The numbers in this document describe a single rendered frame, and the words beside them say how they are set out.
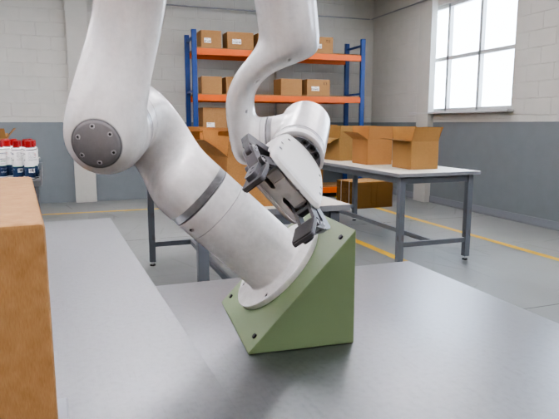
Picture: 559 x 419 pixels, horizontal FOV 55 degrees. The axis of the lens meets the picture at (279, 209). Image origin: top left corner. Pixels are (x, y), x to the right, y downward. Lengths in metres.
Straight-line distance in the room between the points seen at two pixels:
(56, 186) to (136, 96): 8.00
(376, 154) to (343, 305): 4.56
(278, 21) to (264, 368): 0.49
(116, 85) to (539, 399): 0.69
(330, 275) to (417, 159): 4.08
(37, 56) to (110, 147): 8.02
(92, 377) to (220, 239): 0.28
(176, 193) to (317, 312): 0.29
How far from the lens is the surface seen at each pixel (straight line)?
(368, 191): 7.70
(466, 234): 4.96
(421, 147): 4.89
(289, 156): 0.71
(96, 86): 0.81
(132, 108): 0.80
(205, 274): 2.57
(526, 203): 7.06
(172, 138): 0.92
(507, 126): 7.27
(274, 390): 0.75
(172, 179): 0.86
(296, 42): 0.80
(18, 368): 0.35
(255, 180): 0.63
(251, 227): 0.88
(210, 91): 8.19
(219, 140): 2.89
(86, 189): 8.69
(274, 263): 0.90
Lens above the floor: 1.17
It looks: 9 degrees down
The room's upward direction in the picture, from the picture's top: straight up
